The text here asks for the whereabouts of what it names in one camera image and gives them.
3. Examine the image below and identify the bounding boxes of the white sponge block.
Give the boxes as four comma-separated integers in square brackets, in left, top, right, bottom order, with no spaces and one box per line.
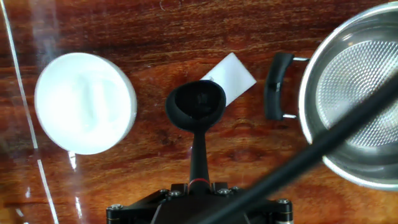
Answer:
[200,52,257,107]

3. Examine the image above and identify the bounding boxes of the black camera cable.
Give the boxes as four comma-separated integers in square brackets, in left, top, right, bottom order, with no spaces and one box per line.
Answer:
[192,70,398,224]

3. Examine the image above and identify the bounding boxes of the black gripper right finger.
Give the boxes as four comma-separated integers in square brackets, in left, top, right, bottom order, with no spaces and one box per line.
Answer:
[211,182,294,224]

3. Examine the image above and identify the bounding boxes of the wood pattern table mat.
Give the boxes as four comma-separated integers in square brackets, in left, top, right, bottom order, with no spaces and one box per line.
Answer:
[0,0,398,224]

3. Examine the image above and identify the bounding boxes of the steel pot with black handles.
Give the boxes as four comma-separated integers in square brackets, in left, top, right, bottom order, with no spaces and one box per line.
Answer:
[264,1,398,191]

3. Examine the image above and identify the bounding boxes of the white ceramic bowl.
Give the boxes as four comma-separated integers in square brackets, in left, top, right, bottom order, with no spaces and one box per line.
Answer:
[34,52,138,156]

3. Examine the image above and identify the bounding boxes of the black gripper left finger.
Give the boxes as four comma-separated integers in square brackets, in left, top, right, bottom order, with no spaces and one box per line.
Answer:
[106,183,189,224]

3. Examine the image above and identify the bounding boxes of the black ladle with red ring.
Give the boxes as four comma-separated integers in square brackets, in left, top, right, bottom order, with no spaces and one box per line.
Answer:
[165,80,227,195]

